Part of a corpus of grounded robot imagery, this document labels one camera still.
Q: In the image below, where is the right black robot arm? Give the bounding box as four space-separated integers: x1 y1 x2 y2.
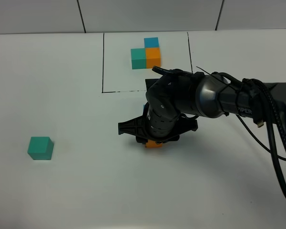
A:
118 67 266 143

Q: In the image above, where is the green template cube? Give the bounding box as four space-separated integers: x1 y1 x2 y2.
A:
131 48 146 69

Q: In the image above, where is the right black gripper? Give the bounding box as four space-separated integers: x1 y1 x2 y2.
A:
118 104 197 145

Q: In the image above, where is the orange template cube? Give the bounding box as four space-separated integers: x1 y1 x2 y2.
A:
145 47 161 69

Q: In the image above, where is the right black braided cable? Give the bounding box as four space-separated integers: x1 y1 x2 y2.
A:
243 77 286 210

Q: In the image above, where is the blue template cube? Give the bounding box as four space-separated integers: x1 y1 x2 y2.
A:
144 37 159 48

